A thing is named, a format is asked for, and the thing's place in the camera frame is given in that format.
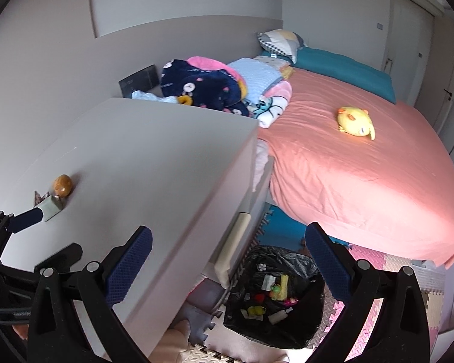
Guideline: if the white drawer cabinet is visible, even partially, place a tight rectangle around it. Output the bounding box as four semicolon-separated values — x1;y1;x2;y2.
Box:
0;97;275;348

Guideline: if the bin with black bag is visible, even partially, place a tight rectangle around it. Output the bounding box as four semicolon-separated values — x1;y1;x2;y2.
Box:
223;246;326;350

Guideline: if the navy blanket with pink lining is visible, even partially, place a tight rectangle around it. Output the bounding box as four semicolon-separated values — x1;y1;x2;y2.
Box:
160;56;251;118

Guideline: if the grey patterned pillow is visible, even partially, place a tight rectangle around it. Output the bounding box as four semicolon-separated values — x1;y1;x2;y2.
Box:
257;29;307;64

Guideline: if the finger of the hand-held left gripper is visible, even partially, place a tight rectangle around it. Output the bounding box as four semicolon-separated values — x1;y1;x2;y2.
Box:
0;206;45;250
2;242;84;284

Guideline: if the white wardrobe door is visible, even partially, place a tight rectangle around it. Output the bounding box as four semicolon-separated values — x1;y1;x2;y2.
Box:
386;0;437;101

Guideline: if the light blue folded blanket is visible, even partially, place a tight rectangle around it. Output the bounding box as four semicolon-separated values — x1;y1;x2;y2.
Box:
227;57;285;105

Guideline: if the teal blanket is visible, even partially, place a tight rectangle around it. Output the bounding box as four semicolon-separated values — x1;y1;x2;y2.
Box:
259;47;397;105

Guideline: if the yellow chick plush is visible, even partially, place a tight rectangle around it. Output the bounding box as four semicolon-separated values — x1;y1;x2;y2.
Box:
337;106;376;141

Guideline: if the pale patterned folded cloth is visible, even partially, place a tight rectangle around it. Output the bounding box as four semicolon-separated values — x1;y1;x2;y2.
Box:
253;55;292;80

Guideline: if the light blue cloth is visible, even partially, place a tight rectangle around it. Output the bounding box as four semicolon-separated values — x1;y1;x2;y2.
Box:
131;90;178;104

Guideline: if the beige foam edge guard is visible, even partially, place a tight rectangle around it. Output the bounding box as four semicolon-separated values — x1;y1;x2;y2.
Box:
215;212;254;286

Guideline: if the bed with pink sheet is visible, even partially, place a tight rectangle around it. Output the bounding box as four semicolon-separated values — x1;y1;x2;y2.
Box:
257;68;454;270

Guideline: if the pink white cartoon blanket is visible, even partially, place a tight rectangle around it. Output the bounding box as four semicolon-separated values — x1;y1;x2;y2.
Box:
250;81;293;129

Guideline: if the brown wooden ball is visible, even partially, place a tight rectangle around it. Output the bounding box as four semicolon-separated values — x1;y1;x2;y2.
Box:
52;174;74;198

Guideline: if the black wall panel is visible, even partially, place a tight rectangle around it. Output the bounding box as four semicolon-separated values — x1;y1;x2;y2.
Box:
118;64;160;97

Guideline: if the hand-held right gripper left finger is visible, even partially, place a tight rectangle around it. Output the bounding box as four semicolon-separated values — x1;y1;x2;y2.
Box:
26;226;153;363

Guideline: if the white room door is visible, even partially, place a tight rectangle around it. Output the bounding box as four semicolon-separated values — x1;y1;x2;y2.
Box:
414;8;454;152

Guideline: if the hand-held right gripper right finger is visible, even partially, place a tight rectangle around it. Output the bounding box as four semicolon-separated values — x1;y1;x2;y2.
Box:
303;222;438;363

